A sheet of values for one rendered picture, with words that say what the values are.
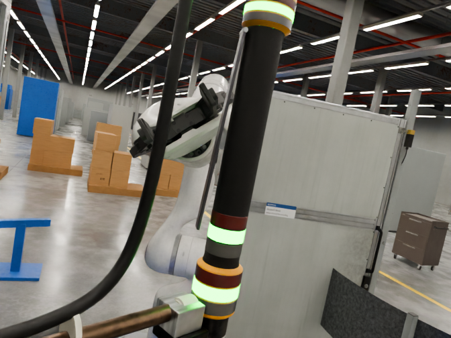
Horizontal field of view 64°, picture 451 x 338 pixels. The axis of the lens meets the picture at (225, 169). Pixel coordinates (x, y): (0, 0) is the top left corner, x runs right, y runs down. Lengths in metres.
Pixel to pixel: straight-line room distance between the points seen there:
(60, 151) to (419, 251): 8.00
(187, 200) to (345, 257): 1.70
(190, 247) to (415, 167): 9.57
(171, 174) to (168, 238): 7.61
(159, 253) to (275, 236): 1.37
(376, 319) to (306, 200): 0.77
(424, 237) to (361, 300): 4.86
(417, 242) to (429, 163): 3.93
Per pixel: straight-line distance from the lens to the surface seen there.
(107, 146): 7.90
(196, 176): 1.06
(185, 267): 1.06
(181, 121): 0.50
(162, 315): 0.31
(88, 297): 0.27
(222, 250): 0.32
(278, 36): 0.32
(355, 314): 2.43
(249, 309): 2.49
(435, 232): 7.23
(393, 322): 2.27
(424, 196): 10.89
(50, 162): 9.65
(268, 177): 2.24
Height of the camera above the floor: 1.69
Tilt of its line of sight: 5 degrees down
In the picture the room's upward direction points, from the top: 11 degrees clockwise
